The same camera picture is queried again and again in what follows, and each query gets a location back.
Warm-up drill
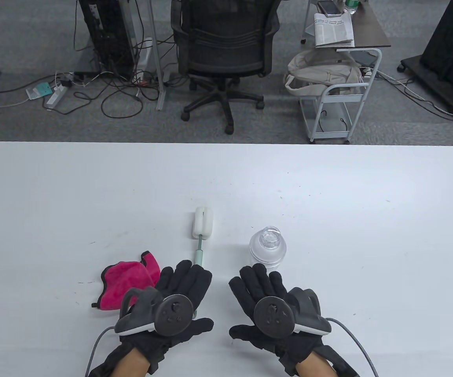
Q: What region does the person's left hand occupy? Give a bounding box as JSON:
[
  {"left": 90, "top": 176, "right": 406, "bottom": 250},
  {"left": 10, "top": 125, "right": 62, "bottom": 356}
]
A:
[{"left": 119, "top": 260, "right": 214, "bottom": 374}]

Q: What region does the black wrist sensor box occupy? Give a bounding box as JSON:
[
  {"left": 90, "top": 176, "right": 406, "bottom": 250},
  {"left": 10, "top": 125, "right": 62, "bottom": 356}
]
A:
[
  {"left": 88, "top": 344, "right": 132, "bottom": 377},
  {"left": 321, "top": 346, "right": 362, "bottom": 377}
]

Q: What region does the white desk leg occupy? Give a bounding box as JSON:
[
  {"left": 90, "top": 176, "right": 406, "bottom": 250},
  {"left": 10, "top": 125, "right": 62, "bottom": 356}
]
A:
[{"left": 146, "top": 0, "right": 168, "bottom": 111}]

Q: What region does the pink cloth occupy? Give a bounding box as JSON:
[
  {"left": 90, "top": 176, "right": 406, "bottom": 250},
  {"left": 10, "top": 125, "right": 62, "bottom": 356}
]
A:
[{"left": 92, "top": 251, "right": 161, "bottom": 311}]

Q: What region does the white metal cart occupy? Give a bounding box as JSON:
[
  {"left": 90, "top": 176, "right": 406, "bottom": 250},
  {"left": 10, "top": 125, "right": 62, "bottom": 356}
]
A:
[{"left": 299, "top": 48, "right": 383, "bottom": 145}]

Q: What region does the clear shaker cup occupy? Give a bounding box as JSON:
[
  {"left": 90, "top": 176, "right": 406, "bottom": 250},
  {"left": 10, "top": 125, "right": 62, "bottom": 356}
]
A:
[{"left": 249, "top": 243, "right": 288, "bottom": 269}]

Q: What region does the teal label power adapter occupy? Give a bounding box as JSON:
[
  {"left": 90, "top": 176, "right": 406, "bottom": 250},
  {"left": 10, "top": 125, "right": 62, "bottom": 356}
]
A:
[{"left": 26, "top": 82, "right": 52, "bottom": 101}]

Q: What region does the black office chair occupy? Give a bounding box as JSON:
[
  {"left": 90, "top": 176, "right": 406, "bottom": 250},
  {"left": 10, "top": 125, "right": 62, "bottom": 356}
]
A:
[{"left": 171, "top": 0, "right": 282, "bottom": 135}]

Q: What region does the black computer tower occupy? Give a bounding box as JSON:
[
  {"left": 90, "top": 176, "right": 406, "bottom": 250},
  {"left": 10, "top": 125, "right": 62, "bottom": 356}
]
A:
[{"left": 78, "top": 0, "right": 138, "bottom": 79}]

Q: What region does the smartphone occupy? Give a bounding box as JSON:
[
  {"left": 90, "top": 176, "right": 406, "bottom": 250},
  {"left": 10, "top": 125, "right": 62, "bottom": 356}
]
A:
[{"left": 317, "top": 0, "right": 343, "bottom": 17}]

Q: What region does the beige bag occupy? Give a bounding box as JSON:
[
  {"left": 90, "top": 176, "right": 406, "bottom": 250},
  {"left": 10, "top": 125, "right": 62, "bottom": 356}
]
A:
[{"left": 283, "top": 49, "right": 362, "bottom": 98}]

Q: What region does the brown side table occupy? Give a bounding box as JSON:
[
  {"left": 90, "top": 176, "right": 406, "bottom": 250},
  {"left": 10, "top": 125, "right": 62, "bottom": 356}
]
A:
[{"left": 303, "top": 0, "right": 392, "bottom": 49}]

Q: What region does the grey glove cable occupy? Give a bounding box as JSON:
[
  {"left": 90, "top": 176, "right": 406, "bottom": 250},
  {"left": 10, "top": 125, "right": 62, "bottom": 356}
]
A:
[
  {"left": 85, "top": 326, "right": 117, "bottom": 377},
  {"left": 325, "top": 317, "right": 380, "bottom": 377}
]

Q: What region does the person's right forearm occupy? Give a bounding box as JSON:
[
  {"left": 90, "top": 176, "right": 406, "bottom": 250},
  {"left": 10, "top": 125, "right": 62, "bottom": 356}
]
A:
[{"left": 296, "top": 353, "right": 339, "bottom": 377}]

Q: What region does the person's right hand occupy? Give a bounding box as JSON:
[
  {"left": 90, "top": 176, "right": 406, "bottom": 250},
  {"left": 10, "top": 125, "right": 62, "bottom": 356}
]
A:
[{"left": 229, "top": 264, "right": 325, "bottom": 375}]

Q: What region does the person's left forearm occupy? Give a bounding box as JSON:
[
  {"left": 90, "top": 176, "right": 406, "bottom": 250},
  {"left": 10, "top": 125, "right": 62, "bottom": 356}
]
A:
[{"left": 112, "top": 349, "right": 150, "bottom": 377}]

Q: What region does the white power strip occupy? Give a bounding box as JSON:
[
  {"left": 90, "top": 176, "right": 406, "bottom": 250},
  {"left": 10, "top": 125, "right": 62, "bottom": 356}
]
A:
[{"left": 46, "top": 84, "right": 68, "bottom": 110}]

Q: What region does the clear domed cup lid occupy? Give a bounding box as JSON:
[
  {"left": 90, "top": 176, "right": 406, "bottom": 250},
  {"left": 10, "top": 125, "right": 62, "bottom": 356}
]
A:
[{"left": 249, "top": 226, "right": 288, "bottom": 262}]

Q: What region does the black wheeled stand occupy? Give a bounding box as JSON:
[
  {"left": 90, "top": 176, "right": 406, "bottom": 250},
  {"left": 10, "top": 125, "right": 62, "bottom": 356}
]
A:
[{"left": 397, "top": 0, "right": 453, "bottom": 115}]

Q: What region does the tangle of black cables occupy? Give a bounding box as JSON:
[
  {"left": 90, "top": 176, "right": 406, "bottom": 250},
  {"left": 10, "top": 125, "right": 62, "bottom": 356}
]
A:
[{"left": 71, "top": 35, "right": 180, "bottom": 118}]

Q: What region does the white sponge cup brush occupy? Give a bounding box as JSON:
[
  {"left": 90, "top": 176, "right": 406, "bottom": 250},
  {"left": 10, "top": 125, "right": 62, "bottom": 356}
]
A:
[{"left": 192, "top": 207, "right": 215, "bottom": 318}]

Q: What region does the grey tracking controller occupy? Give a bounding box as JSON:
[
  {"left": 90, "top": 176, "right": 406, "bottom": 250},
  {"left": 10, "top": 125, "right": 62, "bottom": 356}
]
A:
[
  {"left": 253, "top": 288, "right": 332, "bottom": 338},
  {"left": 115, "top": 287, "right": 194, "bottom": 337}
]

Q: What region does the folded newspaper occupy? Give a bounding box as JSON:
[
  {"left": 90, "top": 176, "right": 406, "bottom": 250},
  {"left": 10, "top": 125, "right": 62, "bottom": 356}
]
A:
[{"left": 314, "top": 13, "right": 356, "bottom": 48}]

